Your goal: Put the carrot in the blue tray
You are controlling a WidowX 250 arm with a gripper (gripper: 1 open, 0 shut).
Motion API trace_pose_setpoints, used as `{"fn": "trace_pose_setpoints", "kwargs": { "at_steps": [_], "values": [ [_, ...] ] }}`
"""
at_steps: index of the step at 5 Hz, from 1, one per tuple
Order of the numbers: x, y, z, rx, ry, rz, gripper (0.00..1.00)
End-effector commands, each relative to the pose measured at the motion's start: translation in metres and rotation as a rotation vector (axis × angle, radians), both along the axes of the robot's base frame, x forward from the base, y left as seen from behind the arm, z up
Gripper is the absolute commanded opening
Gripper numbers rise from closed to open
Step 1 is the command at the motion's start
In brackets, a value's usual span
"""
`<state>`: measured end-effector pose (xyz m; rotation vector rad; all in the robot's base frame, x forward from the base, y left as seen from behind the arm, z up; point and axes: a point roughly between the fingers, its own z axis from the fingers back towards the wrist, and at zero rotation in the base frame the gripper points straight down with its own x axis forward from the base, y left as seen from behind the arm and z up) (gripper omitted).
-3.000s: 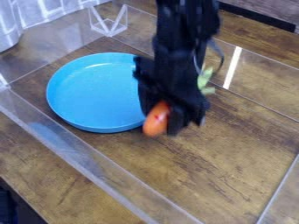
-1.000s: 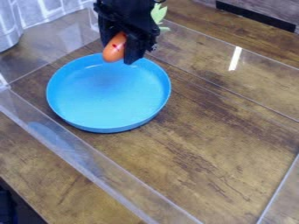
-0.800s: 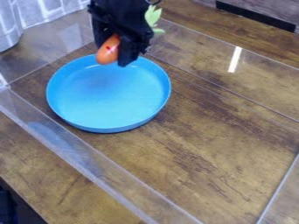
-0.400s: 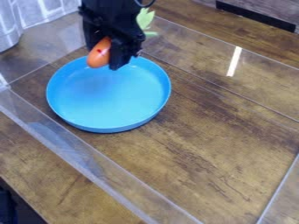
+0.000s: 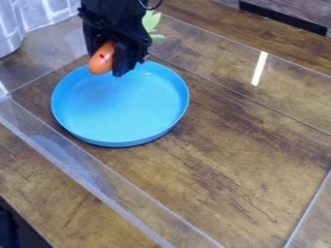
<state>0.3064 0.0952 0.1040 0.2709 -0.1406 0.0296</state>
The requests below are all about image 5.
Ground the clear acrylic enclosure wall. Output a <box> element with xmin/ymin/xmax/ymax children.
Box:
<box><xmin>0</xmin><ymin>0</ymin><xmax>331</xmax><ymax>248</ymax></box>

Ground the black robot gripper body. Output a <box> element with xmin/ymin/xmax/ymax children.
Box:
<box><xmin>78</xmin><ymin>0</ymin><xmax>146</xmax><ymax>43</ymax></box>

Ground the black bar at back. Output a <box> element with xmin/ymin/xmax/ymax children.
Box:
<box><xmin>239</xmin><ymin>0</ymin><xmax>327</xmax><ymax>37</ymax></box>

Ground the white grey checked curtain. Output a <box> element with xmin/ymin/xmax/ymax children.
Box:
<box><xmin>0</xmin><ymin>0</ymin><xmax>80</xmax><ymax>58</ymax></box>

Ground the orange toy carrot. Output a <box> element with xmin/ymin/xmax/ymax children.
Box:
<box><xmin>88</xmin><ymin>9</ymin><xmax>167</xmax><ymax>77</ymax></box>

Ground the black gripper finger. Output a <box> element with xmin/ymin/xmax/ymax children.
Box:
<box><xmin>83</xmin><ymin>20</ymin><xmax>108</xmax><ymax>55</ymax></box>
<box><xmin>112</xmin><ymin>42</ymin><xmax>150</xmax><ymax>78</ymax></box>

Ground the blue round tray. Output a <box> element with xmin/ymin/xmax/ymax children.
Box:
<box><xmin>51</xmin><ymin>62</ymin><xmax>190</xmax><ymax>147</ymax></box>

